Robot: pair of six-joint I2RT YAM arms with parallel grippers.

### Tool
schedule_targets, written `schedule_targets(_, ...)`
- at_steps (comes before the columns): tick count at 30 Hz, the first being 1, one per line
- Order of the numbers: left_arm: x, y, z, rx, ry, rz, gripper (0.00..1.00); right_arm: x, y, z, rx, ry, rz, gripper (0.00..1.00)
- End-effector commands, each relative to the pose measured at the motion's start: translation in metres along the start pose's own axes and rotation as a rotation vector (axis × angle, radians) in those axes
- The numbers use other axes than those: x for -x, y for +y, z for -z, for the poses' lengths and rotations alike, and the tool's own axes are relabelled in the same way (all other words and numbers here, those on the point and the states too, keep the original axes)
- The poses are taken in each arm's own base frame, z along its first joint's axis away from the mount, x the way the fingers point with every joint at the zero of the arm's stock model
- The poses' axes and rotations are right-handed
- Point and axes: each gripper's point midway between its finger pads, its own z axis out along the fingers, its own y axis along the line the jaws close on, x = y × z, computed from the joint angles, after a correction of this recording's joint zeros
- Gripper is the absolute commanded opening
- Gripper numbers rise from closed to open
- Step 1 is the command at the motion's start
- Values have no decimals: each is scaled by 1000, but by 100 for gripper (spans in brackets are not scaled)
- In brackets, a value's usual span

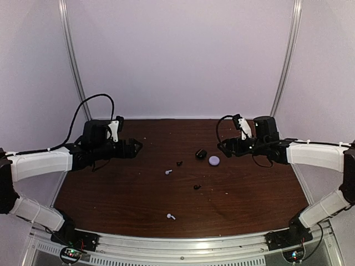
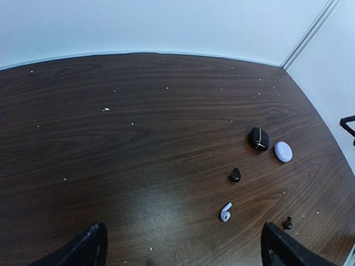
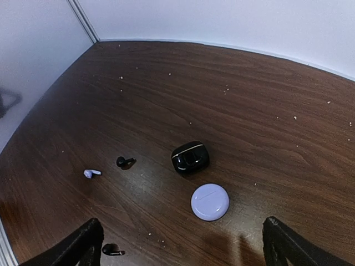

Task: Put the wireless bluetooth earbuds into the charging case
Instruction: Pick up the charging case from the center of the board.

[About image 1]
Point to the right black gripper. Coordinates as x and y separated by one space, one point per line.
230 147

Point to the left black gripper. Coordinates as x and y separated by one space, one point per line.
131 153

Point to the lilac earbud charging case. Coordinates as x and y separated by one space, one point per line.
214 160

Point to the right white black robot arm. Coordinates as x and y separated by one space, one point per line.
264 140

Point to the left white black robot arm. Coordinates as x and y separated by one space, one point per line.
99 141

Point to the black earbud charging case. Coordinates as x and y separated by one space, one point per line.
201 154

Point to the left circuit board with leds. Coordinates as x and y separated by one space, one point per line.
70 255

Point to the circuit board with leds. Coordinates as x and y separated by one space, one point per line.
294 255
70 255

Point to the right circuit board with leds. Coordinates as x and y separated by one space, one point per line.
294 255

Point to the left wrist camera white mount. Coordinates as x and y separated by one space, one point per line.
114 127

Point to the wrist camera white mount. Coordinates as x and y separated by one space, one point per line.
114 127
242 125

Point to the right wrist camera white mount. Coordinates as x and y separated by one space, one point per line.
242 125

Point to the aluminium front rail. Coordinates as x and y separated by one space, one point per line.
245 249

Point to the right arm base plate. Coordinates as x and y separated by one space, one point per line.
284 239

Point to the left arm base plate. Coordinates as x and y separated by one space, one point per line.
82 241

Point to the left aluminium frame post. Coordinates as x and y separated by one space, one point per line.
64 18

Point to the aluminium frame post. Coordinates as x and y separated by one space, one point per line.
290 49
64 18

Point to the right aluminium frame post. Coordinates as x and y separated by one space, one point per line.
290 49

